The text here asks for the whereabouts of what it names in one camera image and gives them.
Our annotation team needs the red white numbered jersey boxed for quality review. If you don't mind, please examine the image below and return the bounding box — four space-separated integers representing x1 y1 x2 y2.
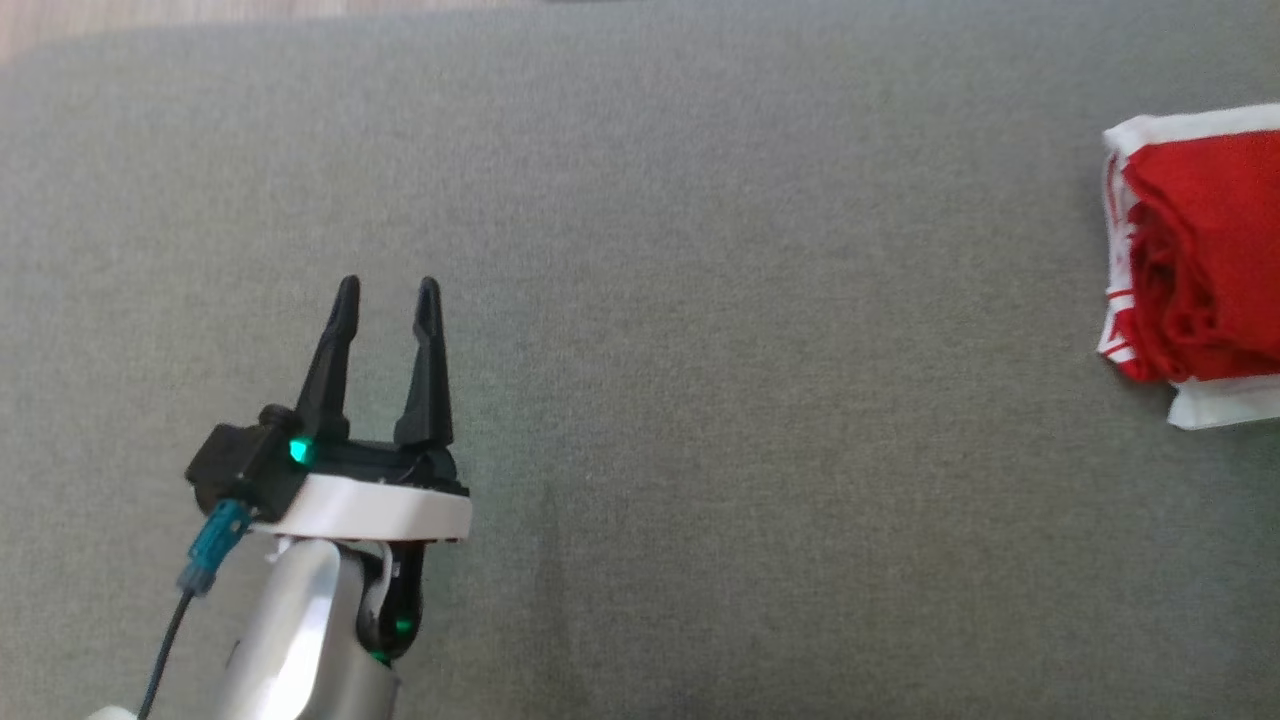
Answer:
1095 103 1280 431

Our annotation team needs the black cable with teal connector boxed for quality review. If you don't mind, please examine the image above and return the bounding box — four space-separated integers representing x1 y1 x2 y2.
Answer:
135 498 254 720

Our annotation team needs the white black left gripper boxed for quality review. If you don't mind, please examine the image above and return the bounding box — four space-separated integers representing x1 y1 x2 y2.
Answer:
258 275 473 543

